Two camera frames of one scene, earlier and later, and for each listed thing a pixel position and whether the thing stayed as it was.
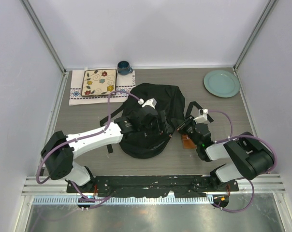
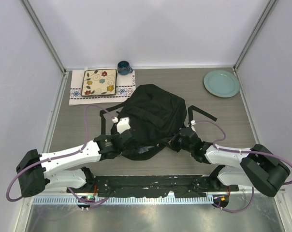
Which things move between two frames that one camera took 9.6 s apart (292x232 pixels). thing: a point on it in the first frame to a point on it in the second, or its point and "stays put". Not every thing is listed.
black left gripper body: (160, 128) to (133, 148)
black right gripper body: (188, 127) to (177, 143)
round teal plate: (221, 83) stays put
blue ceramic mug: (124, 67) stays put
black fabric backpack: (169, 100) stays put
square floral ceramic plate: (98, 82) stays put
